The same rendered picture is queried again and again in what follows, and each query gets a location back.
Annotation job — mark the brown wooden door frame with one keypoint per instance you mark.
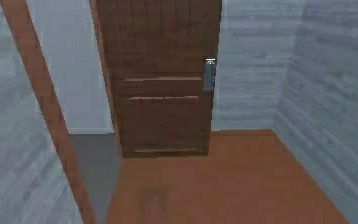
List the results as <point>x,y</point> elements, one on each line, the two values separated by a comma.
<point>43,86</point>

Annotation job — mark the brown wooden room door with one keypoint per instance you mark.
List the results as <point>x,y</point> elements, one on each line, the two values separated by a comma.
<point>160,50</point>

